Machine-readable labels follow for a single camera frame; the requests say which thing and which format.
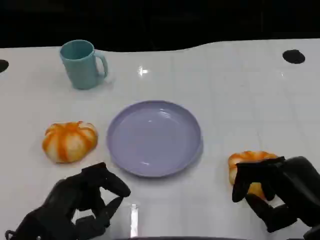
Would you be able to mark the large orange white bread roll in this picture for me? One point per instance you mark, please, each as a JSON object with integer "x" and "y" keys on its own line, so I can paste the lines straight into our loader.
{"x": 67, "y": 142}

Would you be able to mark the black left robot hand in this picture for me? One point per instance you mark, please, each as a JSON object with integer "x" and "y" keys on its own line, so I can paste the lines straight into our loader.
{"x": 67, "y": 197}

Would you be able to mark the small orange white bread roll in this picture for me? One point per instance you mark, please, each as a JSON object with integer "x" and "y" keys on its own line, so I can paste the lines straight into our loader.
{"x": 250, "y": 156}

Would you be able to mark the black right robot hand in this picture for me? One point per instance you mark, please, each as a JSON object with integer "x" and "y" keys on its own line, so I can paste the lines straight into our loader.
{"x": 297, "y": 180}

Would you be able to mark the pale green mug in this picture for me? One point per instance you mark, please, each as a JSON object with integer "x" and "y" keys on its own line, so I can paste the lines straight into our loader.
{"x": 80, "y": 72}

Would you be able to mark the black round table grommet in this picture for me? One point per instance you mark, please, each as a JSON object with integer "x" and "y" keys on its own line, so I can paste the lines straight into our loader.
{"x": 293, "y": 56}
{"x": 3, "y": 66}

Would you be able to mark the lilac plate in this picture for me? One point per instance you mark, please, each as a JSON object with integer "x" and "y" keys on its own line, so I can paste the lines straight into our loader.
{"x": 155, "y": 140}

